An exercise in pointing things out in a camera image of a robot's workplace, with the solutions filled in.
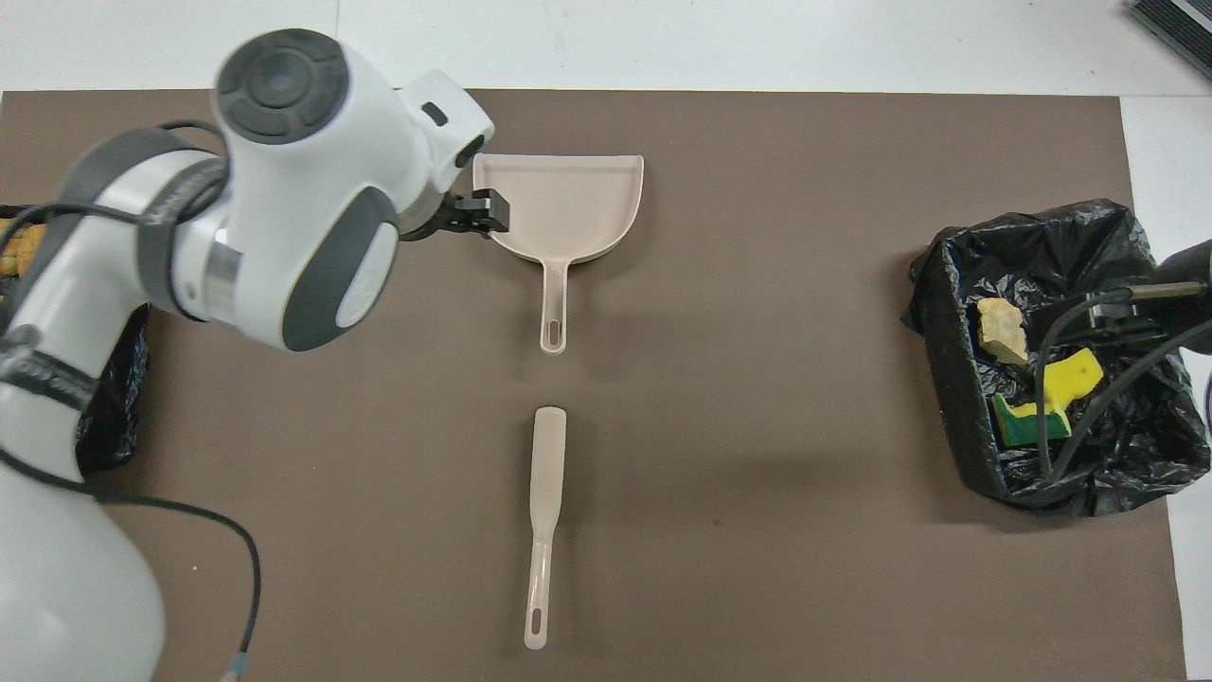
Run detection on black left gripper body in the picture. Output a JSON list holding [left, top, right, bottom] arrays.
[[402, 189, 486, 242]]

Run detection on beige plastic dustpan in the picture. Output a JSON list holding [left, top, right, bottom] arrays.
[[471, 153, 646, 356]]

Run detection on beige hand brush black bristles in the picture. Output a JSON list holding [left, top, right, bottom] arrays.
[[523, 405, 569, 652]]

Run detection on brown potato shaped scrap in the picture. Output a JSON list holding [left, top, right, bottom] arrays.
[[0, 220, 50, 278]]

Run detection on pale foam scrap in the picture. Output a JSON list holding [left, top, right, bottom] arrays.
[[977, 297, 1030, 367]]

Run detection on yellow green sponge piece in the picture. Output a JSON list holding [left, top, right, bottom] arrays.
[[1034, 348, 1106, 410], [990, 392, 1074, 448]]

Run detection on black bag bin pink mark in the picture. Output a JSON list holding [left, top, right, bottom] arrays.
[[0, 204, 152, 475]]

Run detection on black bag lined bin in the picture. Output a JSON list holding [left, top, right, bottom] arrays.
[[901, 198, 1212, 517]]

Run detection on large brown table mat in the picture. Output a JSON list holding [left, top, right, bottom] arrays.
[[0, 88, 1187, 682]]

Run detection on dark ribbed device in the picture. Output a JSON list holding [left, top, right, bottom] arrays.
[[1129, 0, 1212, 81]]

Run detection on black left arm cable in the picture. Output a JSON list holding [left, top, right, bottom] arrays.
[[0, 118, 261, 682]]

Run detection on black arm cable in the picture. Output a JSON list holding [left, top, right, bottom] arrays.
[[1032, 284, 1212, 479], [0, 118, 261, 682]]

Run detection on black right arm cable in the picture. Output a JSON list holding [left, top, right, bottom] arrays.
[[1032, 284, 1212, 479]]

